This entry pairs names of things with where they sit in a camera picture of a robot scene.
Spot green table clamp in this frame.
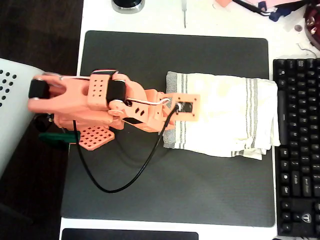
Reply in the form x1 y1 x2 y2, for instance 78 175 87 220
39 131 81 145

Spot pink paper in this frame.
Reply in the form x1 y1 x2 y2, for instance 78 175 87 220
249 0 308 7

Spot black keyboard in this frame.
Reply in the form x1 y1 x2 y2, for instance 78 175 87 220
272 58 320 238

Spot black strap cable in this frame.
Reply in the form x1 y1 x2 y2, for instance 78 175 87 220
232 0 272 17

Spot thin metal screwdriver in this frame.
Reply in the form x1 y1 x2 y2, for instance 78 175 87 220
181 0 188 29

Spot white servo wire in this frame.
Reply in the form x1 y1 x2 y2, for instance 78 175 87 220
91 69 171 108

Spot blue plastic object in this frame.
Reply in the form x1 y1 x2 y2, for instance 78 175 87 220
268 6 288 23

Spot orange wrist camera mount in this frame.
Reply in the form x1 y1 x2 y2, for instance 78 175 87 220
162 92 201 123

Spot white striped kitchen towel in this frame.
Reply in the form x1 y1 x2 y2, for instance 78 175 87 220
162 71 281 161

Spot dark red round container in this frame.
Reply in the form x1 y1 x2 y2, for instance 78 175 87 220
303 4 320 48

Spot small orange printed block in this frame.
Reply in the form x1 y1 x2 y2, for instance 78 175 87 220
215 0 232 10

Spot round silver black stand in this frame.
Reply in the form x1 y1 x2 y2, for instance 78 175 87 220
111 0 146 15

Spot white perforated chair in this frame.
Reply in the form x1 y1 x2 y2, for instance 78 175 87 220
0 57 56 176

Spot black flat tablet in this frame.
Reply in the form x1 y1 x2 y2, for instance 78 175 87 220
61 227 200 240

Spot thin loose wire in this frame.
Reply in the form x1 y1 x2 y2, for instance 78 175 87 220
296 42 318 57

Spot black desk mat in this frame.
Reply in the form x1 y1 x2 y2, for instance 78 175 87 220
60 30 276 228

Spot orange robot base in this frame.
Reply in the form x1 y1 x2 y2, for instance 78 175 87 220
53 113 116 152

